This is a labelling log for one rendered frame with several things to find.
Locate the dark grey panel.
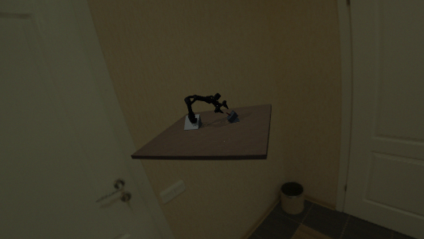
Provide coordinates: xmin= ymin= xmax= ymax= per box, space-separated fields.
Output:
xmin=227 ymin=111 xmax=240 ymax=123

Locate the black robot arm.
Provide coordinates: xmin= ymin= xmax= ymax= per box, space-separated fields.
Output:
xmin=184 ymin=93 xmax=221 ymax=123

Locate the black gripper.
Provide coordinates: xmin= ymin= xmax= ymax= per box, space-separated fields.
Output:
xmin=214 ymin=100 xmax=229 ymax=113

